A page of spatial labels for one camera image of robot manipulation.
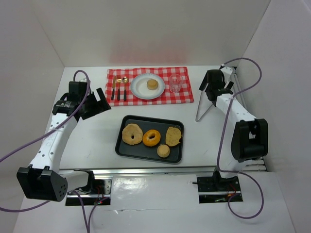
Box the metal tongs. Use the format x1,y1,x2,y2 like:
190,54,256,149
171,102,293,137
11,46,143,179
195,91,213,122

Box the small round bun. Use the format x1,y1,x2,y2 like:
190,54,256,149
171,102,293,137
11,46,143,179
157,145,171,158
147,79,158,90

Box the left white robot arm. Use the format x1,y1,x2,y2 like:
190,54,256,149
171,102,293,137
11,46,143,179
17,81,110,202

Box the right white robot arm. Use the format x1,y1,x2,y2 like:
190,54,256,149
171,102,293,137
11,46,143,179
198,67,268,191

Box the speckled bread slice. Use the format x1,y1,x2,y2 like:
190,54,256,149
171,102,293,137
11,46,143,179
165,127,182,147

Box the red checkered cloth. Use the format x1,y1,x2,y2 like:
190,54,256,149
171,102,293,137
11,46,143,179
105,67,194,106

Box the clear drinking glass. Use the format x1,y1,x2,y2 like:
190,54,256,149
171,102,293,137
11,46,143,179
168,74,183,93

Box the white plate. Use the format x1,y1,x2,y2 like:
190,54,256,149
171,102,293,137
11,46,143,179
130,73,165,100

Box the pale bagel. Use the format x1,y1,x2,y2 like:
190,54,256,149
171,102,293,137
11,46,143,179
122,123,143,145

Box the black baking tray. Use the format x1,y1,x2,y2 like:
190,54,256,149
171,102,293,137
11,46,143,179
115,115,184,164

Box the orange glazed donut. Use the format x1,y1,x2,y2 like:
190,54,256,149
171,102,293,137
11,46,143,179
142,130,161,147

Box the gold knife black handle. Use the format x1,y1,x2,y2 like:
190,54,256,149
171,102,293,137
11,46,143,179
111,76,117,100

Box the gold fork black handle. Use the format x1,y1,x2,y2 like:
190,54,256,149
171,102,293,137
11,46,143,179
117,76,122,101

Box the gold spoon black handle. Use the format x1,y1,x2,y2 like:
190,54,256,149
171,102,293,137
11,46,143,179
122,76,129,101

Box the aluminium side rail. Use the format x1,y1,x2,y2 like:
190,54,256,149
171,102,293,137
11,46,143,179
228,67,267,172

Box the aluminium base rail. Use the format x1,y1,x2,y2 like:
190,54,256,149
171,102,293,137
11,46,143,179
77,166,243,206

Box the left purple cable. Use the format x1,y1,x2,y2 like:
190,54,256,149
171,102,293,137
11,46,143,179
0,70,110,233

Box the purple cable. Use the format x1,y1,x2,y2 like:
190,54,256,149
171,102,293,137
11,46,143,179
216,57,265,219
0,70,110,233

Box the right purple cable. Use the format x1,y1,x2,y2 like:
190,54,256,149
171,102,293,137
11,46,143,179
216,57,265,219

